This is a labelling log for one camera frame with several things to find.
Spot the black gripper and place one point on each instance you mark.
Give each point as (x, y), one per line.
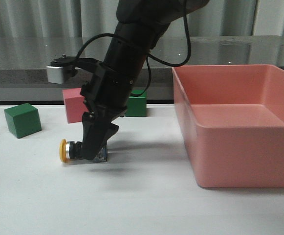
(106, 93)

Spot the yellow mushroom push button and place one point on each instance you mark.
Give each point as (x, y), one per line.
(71, 151)

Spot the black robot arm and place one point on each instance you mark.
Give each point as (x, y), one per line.
(140, 24)

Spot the pink wooden cube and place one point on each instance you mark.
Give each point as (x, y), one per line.
(74, 105)

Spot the green wooden cube right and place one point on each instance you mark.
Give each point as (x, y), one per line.
(137, 106)

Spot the green wooden cube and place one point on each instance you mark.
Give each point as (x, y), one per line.
(137, 106)
(23, 120)

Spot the green wooden cube left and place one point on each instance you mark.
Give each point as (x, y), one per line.
(23, 120)

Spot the grey stone counter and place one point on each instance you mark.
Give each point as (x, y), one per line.
(23, 62)

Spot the pink plastic bin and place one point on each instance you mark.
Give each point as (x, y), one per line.
(232, 122)

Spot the grey curtain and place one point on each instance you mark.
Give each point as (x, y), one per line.
(86, 18)

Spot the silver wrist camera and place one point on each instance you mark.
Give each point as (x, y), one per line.
(60, 69)

